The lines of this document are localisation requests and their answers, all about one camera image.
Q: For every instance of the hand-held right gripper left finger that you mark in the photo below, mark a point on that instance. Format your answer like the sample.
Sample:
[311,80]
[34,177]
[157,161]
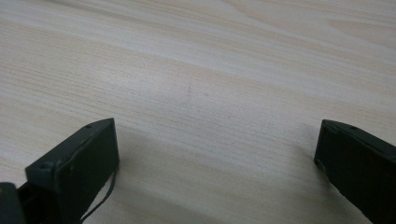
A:
[77,168]

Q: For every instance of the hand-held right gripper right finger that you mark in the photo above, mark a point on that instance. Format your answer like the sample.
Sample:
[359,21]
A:
[361,168]

